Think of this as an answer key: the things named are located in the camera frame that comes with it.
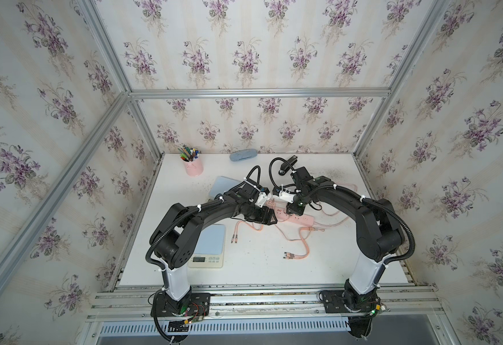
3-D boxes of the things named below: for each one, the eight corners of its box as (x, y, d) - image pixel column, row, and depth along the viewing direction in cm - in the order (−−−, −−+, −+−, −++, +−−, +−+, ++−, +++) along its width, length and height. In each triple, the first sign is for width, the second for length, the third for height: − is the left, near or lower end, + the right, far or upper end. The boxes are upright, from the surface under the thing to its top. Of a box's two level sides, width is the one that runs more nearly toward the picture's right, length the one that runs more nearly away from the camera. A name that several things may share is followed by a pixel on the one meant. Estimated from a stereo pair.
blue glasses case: (231, 162, 117) (231, 159, 115) (229, 155, 121) (228, 152, 119) (258, 157, 120) (258, 154, 118) (255, 150, 124) (255, 147, 122)
